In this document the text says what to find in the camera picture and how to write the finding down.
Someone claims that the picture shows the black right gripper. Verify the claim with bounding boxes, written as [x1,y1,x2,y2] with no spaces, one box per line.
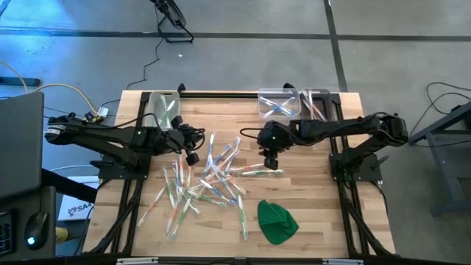
[257,121,295,169]

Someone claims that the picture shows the white cardboard box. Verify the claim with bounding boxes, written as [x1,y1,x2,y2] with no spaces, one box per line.
[57,175,99,222]

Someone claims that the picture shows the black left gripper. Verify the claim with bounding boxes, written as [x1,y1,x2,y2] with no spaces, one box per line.
[161,116,206,166]

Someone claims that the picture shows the dark blue metal stand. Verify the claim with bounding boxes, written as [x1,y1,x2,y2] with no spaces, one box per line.
[410,101,471,216]

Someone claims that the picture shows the black floor cable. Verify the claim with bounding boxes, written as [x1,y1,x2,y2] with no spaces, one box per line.
[408,81,471,154]
[127,36,163,90]

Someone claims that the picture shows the black computer mouse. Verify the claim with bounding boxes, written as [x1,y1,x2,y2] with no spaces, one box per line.
[24,212,49,251]

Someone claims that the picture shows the black keyboard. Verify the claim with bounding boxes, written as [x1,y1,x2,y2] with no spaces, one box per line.
[0,211,15,257]

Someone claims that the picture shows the clear plastic bin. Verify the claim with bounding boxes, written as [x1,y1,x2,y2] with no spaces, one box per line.
[257,88,302,121]

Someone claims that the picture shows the grey translucent plastic bin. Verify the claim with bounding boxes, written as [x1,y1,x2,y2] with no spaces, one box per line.
[300,88,332,122]

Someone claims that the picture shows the dark grey monitor back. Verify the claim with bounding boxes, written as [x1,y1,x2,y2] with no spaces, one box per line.
[0,91,45,199]

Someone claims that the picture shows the yellow cable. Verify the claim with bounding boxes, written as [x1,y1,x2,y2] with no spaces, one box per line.
[0,60,100,119]

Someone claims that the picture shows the cloudy white plastic bin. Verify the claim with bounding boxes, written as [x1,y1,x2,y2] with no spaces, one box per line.
[146,91,181,130]

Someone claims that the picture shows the white metal bracket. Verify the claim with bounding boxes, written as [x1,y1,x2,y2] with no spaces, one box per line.
[116,257,159,265]
[322,258,364,265]

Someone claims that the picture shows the green cloth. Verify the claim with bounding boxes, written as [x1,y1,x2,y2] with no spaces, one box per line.
[256,199,300,246]

